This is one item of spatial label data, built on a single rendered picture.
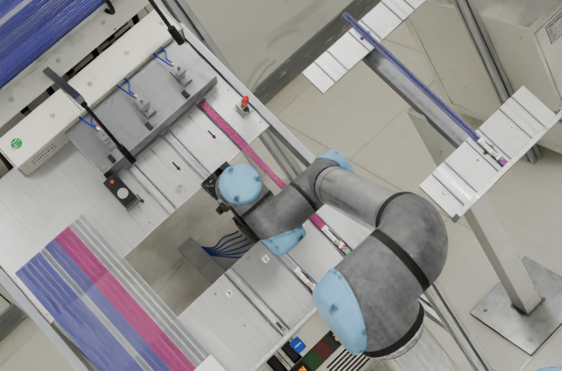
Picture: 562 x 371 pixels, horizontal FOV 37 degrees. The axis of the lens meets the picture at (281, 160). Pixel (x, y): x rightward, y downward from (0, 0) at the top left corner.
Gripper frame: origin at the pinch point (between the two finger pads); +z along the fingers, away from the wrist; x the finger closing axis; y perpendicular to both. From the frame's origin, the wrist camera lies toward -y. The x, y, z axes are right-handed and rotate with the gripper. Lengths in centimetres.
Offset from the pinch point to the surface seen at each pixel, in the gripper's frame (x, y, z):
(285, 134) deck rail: -19.8, 2.7, 1.0
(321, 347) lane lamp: 7.6, -36.8, -5.8
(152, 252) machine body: 21, 2, 62
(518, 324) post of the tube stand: -42, -83, 42
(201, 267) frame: 13.7, -9.1, 36.2
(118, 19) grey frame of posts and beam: -9.0, 47.2, 1.1
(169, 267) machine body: 20, -4, 52
